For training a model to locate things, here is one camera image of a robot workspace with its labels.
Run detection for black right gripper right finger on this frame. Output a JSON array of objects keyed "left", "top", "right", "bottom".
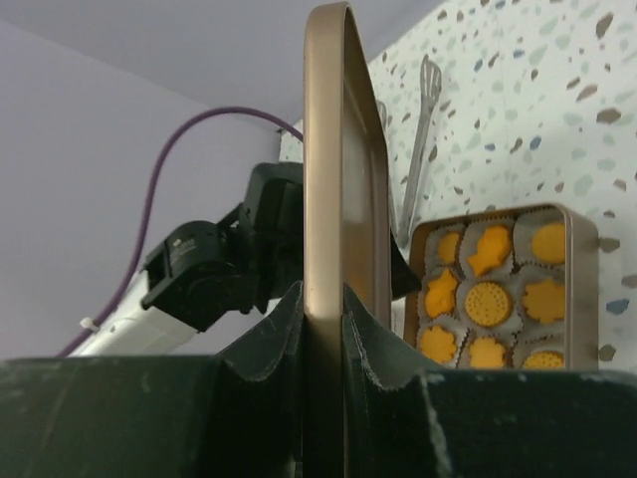
[{"left": 342, "top": 291, "right": 636, "bottom": 477}]

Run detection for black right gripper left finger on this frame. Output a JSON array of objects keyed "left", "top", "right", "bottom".
[{"left": 1, "top": 285, "right": 303, "bottom": 478}]

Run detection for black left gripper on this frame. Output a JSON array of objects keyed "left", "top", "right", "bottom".
[{"left": 220, "top": 162, "right": 421, "bottom": 313}]

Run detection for brown tin lid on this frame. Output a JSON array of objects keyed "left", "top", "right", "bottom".
[{"left": 303, "top": 2, "right": 391, "bottom": 477}]

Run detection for stainless steel serving tongs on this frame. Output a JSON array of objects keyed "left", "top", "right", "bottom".
[{"left": 388, "top": 55, "right": 442, "bottom": 248}]

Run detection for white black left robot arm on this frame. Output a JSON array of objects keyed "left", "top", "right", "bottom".
[{"left": 64, "top": 162, "right": 303, "bottom": 357}]

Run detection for orange flower cookie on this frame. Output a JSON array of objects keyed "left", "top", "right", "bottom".
[{"left": 422, "top": 268, "right": 458, "bottom": 319}]

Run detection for orange swirl cookie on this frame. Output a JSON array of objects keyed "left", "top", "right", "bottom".
[{"left": 469, "top": 337, "right": 508, "bottom": 369}]

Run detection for brown cookie tin box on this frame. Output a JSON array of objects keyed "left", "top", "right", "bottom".
[{"left": 402, "top": 204, "right": 599, "bottom": 369}]

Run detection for orange round biscuit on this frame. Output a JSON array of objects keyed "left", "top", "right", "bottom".
[{"left": 523, "top": 351, "right": 565, "bottom": 369}]

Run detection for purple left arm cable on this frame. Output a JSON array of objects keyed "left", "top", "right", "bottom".
[{"left": 54, "top": 106, "right": 305, "bottom": 359}]

